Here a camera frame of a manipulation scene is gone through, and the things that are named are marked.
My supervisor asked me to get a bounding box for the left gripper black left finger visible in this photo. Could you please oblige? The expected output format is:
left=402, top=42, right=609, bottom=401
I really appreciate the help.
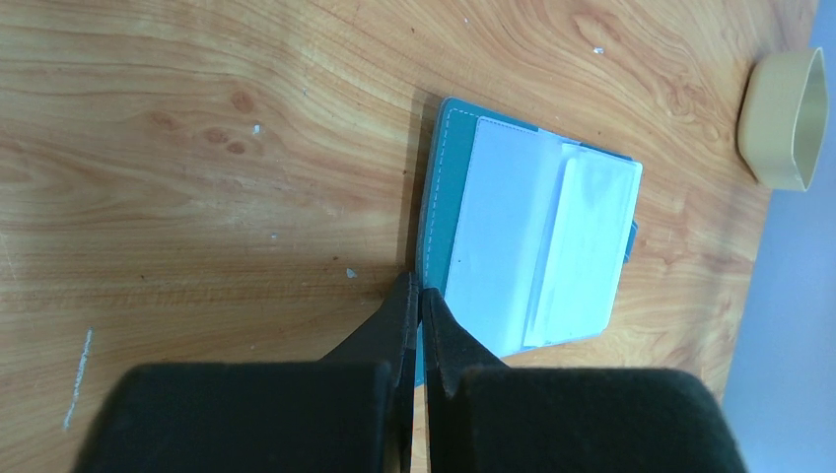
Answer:
left=74, top=272, right=420, bottom=472

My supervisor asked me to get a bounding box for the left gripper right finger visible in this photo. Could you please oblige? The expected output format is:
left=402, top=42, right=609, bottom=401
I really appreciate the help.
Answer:
left=421, top=289, right=745, bottom=472

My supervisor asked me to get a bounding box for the blue card holder wallet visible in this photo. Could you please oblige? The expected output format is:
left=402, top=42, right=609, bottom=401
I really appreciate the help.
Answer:
left=416, top=97, right=643, bottom=358

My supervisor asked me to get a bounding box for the cream oval plastic tray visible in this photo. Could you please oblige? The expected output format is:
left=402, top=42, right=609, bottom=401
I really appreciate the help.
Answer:
left=736, top=47, right=829, bottom=192

